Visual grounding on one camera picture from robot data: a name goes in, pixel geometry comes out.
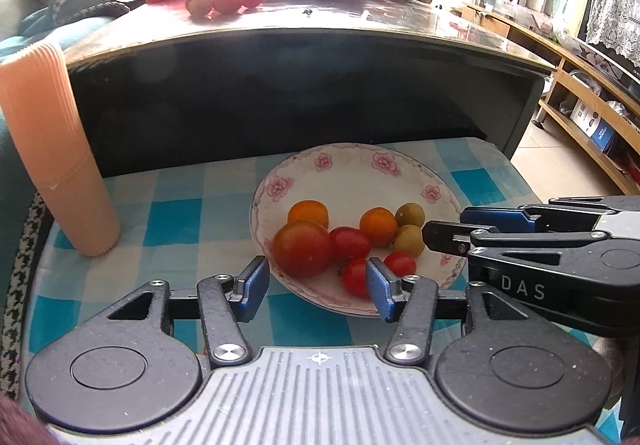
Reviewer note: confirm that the small round cherry tomato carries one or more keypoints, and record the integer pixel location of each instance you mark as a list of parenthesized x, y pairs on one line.
[(400, 264)]

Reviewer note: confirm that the oval red cherry tomato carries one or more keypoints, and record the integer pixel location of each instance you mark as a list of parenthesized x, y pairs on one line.
[(350, 242)]

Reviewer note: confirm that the white floral plate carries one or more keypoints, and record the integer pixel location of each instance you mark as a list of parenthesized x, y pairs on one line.
[(350, 180)]

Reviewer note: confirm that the peach ribbed cylinder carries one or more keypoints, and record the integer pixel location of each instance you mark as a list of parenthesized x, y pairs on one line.
[(55, 150)]

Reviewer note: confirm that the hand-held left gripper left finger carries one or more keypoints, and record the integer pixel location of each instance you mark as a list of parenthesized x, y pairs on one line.
[(254, 287)]

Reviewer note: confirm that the large red tomato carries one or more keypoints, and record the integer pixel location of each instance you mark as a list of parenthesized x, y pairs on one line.
[(302, 249)]

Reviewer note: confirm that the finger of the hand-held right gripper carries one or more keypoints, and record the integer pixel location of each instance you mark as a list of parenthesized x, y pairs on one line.
[(450, 239), (500, 220)]

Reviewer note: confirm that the dark glossy table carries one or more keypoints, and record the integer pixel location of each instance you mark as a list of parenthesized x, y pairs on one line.
[(300, 90)]

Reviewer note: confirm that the maroon clothing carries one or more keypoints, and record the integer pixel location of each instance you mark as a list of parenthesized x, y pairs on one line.
[(17, 425)]

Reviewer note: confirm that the blue box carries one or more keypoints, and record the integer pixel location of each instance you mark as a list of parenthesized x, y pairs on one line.
[(602, 136)]

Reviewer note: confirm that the white lace cloth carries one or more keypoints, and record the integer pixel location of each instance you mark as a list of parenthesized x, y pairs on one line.
[(612, 10)]

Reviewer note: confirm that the brown longan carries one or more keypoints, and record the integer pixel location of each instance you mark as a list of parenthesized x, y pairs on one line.
[(407, 240), (410, 215)]

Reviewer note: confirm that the blue white checkered tablecloth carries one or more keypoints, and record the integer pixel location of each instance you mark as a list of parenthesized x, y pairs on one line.
[(175, 225)]

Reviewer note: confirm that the wooden low cabinet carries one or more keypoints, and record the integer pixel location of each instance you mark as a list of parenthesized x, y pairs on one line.
[(575, 75)]

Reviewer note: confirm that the white box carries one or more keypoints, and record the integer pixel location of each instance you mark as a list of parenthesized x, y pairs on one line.
[(584, 116)]

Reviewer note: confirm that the teal blanket houndstooth trim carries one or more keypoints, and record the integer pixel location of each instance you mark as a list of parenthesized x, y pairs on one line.
[(20, 275)]

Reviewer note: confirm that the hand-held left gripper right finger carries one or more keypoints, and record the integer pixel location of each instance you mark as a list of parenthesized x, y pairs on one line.
[(381, 290)]

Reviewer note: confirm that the red cherry tomato with calyx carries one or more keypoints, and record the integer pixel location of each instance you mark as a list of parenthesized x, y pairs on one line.
[(356, 279)]

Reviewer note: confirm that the brownish round fruit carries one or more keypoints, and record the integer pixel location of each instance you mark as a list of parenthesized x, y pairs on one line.
[(199, 4)]

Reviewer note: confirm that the orange tangerine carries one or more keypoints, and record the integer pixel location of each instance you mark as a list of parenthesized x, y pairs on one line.
[(379, 225), (308, 214)]

